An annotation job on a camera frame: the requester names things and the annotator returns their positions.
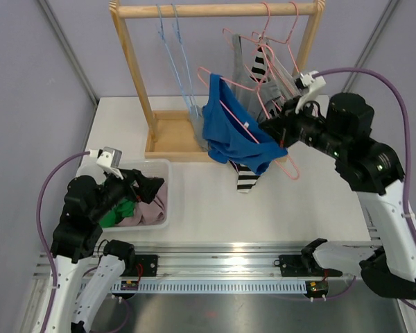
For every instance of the wooden clothes rack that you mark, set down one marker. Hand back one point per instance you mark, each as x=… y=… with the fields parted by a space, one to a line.
x=170 y=135

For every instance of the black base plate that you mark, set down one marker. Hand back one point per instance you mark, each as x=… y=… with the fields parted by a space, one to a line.
x=146 y=265
x=295 y=266

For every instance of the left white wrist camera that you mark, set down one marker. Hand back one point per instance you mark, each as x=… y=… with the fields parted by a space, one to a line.
x=108 y=160

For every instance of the pink hanger under striped top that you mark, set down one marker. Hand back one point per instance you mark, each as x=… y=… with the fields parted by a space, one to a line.
x=291 y=34

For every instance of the green tank top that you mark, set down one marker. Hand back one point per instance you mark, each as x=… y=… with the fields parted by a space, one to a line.
x=124 y=209

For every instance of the pink hanger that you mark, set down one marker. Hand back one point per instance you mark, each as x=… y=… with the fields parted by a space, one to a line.
x=242 y=121
x=291 y=34
x=255 y=91

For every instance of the white plastic basket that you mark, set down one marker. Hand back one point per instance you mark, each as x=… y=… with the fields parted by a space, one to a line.
x=160 y=168

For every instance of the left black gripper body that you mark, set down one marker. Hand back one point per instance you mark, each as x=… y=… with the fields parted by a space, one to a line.
x=115 y=190

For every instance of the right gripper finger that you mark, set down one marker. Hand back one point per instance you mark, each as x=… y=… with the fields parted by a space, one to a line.
x=279 y=135
x=278 y=126

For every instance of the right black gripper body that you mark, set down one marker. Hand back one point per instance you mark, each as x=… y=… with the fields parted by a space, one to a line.
x=304 y=126

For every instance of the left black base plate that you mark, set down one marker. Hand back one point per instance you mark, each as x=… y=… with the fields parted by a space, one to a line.
x=146 y=265

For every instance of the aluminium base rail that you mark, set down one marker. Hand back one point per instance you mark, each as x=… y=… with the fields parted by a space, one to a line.
x=220 y=261

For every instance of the blue tank top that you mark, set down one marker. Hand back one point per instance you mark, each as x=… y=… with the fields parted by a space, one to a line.
x=229 y=132

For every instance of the light blue wire hanger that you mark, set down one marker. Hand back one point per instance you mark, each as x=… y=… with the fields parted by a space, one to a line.
x=178 y=73

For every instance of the grey tank top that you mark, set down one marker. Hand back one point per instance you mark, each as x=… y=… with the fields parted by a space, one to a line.
x=291 y=83

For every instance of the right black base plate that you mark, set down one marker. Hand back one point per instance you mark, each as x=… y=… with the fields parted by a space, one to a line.
x=295 y=266

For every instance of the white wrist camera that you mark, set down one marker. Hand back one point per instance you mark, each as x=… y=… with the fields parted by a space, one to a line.
x=108 y=160
x=310 y=85

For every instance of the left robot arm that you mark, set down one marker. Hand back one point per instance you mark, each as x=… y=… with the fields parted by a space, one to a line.
x=68 y=307

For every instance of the white slotted cable duct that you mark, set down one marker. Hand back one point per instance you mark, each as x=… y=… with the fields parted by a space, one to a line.
x=214 y=287

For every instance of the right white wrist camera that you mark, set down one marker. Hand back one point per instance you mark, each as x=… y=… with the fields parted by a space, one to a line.
x=310 y=85

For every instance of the mauve tank top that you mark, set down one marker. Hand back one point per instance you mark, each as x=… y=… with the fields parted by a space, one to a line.
x=145 y=214

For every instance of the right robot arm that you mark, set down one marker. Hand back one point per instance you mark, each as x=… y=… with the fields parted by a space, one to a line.
x=374 y=173

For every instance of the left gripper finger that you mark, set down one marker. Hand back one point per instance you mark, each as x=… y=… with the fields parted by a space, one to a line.
x=147 y=185
x=145 y=194

